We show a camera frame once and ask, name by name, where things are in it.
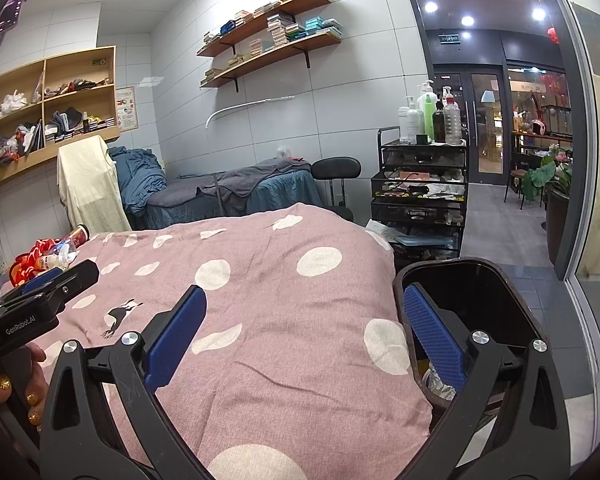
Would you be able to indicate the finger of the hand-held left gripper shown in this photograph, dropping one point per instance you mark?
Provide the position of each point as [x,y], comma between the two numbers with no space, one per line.
[40,280]
[75,277]

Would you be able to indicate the blue blanket pile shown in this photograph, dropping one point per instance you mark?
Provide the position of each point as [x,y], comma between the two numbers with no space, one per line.
[135,175]

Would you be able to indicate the person's left hand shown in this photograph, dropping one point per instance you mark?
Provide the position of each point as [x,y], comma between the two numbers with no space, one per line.
[36,385]

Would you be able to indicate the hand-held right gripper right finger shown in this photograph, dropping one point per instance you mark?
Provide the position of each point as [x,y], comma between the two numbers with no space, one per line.
[435,335]

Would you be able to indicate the white plastic bag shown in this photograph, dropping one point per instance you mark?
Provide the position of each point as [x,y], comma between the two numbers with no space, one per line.
[14,102]

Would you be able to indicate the wall shelves with books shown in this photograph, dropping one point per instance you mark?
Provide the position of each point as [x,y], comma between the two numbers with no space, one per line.
[280,27]

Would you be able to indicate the clear plastic bottle red label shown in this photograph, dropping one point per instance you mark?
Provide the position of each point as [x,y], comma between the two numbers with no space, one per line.
[55,257]

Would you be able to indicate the wall poster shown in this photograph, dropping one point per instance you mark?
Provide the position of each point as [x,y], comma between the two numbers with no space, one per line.
[126,109]

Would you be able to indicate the dark brown bottle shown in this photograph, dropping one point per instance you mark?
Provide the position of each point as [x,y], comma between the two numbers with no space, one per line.
[438,125]

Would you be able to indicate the dark plant pot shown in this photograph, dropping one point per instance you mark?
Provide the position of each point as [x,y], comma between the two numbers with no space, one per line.
[557,230]

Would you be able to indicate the wooden wall shelf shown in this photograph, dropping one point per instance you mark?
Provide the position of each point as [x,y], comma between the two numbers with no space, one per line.
[260,26]
[270,60]

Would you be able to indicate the green pump bottle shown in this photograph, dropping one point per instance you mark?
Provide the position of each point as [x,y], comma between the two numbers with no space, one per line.
[428,120]

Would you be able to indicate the massage bed blue skirt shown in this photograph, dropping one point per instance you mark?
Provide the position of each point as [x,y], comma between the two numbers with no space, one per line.
[180,210]

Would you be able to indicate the cream towel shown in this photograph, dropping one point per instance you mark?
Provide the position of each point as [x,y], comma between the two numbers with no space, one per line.
[92,185]

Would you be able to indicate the black round stool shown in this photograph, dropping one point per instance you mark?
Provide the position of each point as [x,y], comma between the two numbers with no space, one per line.
[336,167]

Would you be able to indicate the grey blanket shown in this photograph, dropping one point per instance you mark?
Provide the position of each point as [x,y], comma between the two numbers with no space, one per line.
[260,177]

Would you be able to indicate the white floor lamp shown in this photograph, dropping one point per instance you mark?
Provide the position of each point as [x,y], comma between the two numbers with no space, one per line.
[245,106]

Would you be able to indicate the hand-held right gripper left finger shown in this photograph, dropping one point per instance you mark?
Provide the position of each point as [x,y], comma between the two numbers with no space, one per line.
[177,340]

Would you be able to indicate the red hanging ornament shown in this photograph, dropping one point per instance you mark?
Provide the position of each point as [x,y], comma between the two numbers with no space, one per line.
[553,36]

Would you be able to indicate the pink polka dot blanket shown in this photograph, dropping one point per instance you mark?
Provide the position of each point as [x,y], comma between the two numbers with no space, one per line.
[280,335]

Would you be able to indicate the red patterned bag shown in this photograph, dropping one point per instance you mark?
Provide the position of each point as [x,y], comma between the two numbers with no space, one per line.
[25,265]

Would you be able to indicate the large clear bottle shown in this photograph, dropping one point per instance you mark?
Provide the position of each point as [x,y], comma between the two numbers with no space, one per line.
[453,122]

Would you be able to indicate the green potted plant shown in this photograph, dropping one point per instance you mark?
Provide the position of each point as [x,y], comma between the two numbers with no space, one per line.
[542,175]

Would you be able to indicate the wooden cubby shelf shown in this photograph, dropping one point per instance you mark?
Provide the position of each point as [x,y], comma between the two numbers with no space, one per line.
[80,62]

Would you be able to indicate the white pump bottle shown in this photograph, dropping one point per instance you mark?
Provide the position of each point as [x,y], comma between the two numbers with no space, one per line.
[408,122]

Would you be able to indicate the black trash bin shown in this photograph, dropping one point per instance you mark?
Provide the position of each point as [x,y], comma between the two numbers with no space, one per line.
[475,285]

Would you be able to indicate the black mesh cart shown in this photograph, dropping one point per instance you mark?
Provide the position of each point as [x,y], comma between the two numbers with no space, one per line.
[420,210]

